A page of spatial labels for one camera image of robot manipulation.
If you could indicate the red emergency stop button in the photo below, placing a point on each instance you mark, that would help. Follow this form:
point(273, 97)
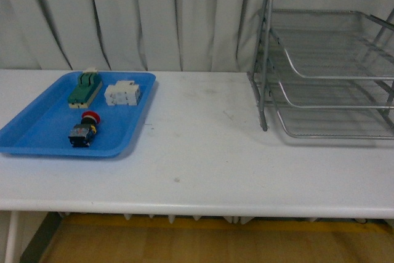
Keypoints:
point(82, 134)

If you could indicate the silver mesh three-tier rack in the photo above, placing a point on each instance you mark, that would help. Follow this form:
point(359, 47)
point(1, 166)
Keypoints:
point(328, 73)

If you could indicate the white curtain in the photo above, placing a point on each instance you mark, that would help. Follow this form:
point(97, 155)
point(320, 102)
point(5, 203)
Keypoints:
point(152, 35)

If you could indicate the blue plastic tray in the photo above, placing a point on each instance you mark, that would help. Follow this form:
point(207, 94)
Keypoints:
point(42, 128)

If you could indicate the white table leg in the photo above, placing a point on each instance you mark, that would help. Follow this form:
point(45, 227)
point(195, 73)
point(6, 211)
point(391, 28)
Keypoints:
point(12, 244)

